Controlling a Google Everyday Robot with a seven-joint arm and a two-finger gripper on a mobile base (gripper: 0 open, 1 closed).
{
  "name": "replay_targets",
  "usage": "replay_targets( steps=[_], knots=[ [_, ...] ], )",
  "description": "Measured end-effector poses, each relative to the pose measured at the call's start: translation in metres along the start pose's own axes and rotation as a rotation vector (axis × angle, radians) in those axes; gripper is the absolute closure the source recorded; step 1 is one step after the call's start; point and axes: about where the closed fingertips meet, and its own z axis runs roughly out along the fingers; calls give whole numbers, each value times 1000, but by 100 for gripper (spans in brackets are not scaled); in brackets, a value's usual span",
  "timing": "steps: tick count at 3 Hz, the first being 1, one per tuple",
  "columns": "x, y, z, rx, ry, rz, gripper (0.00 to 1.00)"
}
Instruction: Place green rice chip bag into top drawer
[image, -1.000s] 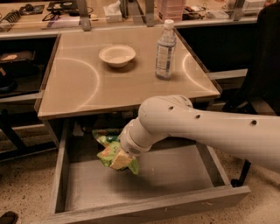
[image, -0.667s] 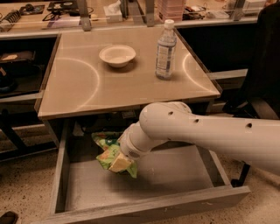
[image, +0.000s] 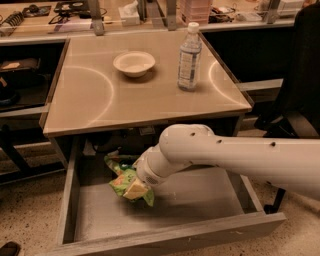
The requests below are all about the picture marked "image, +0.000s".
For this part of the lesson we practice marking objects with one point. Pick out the wooden drawer cabinet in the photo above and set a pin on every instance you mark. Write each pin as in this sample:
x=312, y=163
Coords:
x=92, y=96

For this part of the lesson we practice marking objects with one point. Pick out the black coiled spring object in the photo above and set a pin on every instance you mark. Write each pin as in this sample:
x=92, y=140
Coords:
x=8, y=26

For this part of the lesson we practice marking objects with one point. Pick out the black tray with items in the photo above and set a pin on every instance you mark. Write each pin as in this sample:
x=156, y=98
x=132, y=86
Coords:
x=73, y=6

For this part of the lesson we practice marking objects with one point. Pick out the green rice chip bag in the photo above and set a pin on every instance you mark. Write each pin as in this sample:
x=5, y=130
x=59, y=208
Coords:
x=123, y=167

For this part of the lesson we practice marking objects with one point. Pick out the dark shoe tip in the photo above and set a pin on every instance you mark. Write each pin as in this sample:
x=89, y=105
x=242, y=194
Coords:
x=9, y=249

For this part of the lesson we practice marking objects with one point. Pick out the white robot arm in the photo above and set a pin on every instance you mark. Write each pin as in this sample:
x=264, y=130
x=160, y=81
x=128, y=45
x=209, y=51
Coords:
x=233, y=156

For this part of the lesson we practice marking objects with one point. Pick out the clear plastic water bottle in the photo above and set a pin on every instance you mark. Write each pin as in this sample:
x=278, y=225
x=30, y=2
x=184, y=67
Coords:
x=189, y=58

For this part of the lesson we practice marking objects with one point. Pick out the white tissue box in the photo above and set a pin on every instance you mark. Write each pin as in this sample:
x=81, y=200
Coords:
x=129, y=14

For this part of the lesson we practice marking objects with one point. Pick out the white paper bowl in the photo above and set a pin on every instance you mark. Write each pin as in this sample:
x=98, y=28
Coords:
x=134, y=63

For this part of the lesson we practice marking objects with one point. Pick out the grey wooden open drawer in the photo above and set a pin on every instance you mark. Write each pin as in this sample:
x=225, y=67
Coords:
x=196, y=208

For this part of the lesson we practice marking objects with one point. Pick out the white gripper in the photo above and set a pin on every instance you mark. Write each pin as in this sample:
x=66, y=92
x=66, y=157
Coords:
x=145, y=173

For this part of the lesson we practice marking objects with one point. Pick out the black office chair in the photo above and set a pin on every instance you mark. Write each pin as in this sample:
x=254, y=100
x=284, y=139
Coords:
x=292, y=123

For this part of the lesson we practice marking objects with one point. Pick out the pink stacked containers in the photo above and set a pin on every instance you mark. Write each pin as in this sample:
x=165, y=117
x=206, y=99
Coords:
x=195, y=11

